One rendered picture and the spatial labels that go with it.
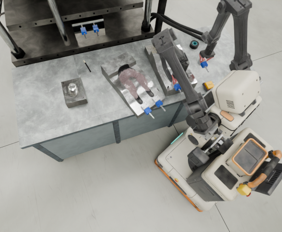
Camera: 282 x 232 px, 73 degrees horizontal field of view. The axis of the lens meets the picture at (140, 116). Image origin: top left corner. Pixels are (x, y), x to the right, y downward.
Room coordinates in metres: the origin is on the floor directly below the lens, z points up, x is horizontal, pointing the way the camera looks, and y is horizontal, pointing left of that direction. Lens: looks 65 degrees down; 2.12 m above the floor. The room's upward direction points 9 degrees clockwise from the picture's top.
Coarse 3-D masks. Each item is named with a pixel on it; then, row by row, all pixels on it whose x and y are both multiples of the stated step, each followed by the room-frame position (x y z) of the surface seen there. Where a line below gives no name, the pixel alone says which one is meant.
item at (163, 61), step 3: (159, 54) 1.11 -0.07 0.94; (162, 57) 1.10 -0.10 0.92; (162, 60) 1.08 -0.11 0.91; (165, 60) 1.08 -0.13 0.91; (162, 63) 1.06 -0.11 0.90; (165, 63) 1.06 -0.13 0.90; (162, 66) 1.03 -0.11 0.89; (165, 66) 1.04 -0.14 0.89; (165, 69) 1.02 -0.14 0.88; (165, 72) 0.98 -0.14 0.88; (168, 72) 0.99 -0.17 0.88; (168, 75) 0.96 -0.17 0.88; (171, 75) 0.96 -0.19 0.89; (168, 78) 0.93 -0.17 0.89; (171, 78) 0.93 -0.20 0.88; (171, 81) 0.90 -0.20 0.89
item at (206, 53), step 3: (207, 48) 1.08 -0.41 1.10; (201, 51) 1.10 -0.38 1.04; (204, 51) 1.10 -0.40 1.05; (207, 51) 1.07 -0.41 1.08; (210, 51) 1.07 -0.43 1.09; (213, 51) 1.12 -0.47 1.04; (201, 54) 1.07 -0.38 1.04; (204, 54) 1.07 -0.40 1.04; (207, 54) 1.07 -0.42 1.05; (210, 54) 1.08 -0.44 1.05; (213, 54) 1.09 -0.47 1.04; (204, 57) 1.05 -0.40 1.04
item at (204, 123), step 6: (204, 114) 0.47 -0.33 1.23; (198, 120) 0.44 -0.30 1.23; (204, 120) 0.44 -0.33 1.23; (210, 120) 0.44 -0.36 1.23; (216, 120) 0.46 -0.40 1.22; (198, 126) 0.42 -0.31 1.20; (204, 126) 0.41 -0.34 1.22; (210, 126) 0.42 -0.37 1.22; (198, 132) 0.39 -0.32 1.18; (204, 132) 0.38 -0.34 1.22
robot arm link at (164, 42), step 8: (160, 32) 0.72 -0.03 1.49; (168, 32) 0.70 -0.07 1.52; (160, 40) 0.67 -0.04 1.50; (168, 40) 0.65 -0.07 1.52; (160, 48) 0.62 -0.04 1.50; (168, 48) 0.62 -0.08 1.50; (168, 56) 0.61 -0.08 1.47; (176, 56) 0.62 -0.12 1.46; (168, 64) 0.59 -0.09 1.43; (176, 64) 0.59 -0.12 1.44; (176, 72) 0.57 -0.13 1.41; (184, 72) 0.59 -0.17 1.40; (184, 80) 0.56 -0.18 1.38; (184, 88) 0.54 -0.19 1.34; (192, 88) 0.55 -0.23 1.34; (192, 96) 0.52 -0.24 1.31; (200, 96) 0.53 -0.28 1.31; (184, 104) 0.50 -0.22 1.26; (200, 104) 0.50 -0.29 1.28
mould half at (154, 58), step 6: (150, 48) 1.23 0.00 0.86; (180, 48) 1.21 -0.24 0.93; (150, 54) 1.14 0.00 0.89; (156, 54) 1.11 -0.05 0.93; (150, 60) 1.12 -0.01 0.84; (156, 60) 1.06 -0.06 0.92; (156, 66) 1.02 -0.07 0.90; (168, 66) 1.04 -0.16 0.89; (156, 72) 1.00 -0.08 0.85; (162, 72) 0.98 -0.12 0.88; (186, 72) 1.01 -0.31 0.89; (162, 78) 0.92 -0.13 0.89; (192, 78) 0.96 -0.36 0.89; (162, 84) 0.88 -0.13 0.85; (168, 84) 0.87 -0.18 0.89; (192, 84) 0.91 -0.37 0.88; (168, 90) 0.81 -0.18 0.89; (174, 90) 0.84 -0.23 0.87
